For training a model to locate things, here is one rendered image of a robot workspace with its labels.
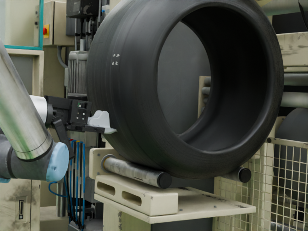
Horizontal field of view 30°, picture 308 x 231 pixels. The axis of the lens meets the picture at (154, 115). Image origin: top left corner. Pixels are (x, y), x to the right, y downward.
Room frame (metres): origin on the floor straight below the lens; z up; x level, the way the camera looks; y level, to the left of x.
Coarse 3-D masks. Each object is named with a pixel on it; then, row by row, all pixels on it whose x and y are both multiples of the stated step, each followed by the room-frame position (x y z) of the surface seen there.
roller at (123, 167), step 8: (104, 160) 1.83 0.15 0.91; (112, 160) 1.79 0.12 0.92; (120, 160) 1.76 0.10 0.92; (104, 168) 1.83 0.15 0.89; (112, 168) 1.77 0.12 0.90; (120, 168) 1.72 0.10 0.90; (128, 168) 1.68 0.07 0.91; (136, 168) 1.65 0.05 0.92; (144, 168) 1.62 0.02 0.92; (128, 176) 1.69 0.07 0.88; (136, 176) 1.64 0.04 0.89; (144, 176) 1.60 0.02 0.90; (152, 176) 1.56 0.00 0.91; (160, 176) 1.54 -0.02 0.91; (168, 176) 1.55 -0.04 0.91; (152, 184) 1.57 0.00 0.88; (160, 184) 1.53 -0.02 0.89; (168, 184) 1.55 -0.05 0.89
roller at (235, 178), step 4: (240, 168) 1.69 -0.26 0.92; (244, 168) 1.69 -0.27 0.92; (232, 172) 1.71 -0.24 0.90; (236, 172) 1.69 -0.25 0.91; (240, 172) 1.68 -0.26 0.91; (244, 172) 1.68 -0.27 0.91; (248, 172) 1.69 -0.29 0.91; (220, 176) 1.77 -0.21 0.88; (224, 176) 1.75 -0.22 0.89; (228, 176) 1.73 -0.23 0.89; (232, 176) 1.71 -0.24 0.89; (236, 176) 1.69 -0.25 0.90; (240, 176) 1.68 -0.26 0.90; (244, 176) 1.68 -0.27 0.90; (248, 176) 1.69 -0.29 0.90; (236, 180) 1.70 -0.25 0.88; (240, 180) 1.68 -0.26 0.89; (244, 180) 1.68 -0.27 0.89; (248, 180) 1.69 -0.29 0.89
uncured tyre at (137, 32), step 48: (144, 0) 1.54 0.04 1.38; (192, 0) 1.54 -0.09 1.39; (240, 0) 1.63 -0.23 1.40; (96, 48) 1.61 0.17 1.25; (144, 48) 1.47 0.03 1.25; (240, 48) 1.90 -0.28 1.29; (96, 96) 1.60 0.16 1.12; (144, 96) 1.47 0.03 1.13; (240, 96) 1.92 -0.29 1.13; (144, 144) 1.51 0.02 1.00; (192, 144) 1.88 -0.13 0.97; (240, 144) 1.63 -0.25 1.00
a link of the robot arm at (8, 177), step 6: (0, 132) 1.35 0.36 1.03; (0, 138) 1.35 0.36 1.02; (6, 138) 1.36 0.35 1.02; (0, 144) 1.34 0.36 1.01; (6, 144) 1.34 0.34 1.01; (0, 150) 1.33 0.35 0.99; (6, 150) 1.33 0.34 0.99; (0, 156) 1.32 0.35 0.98; (6, 156) 1.32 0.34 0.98; (0, 162) 1.32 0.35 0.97; (6, 162) 1.32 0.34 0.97; (0, 168) 1.33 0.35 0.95; (6, 168) 1.32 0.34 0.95; (0, 174) 1.34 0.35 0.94; (6, 174) 1.33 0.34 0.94; (0, 180) 1.34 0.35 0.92; (6, 180) 1.35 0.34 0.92
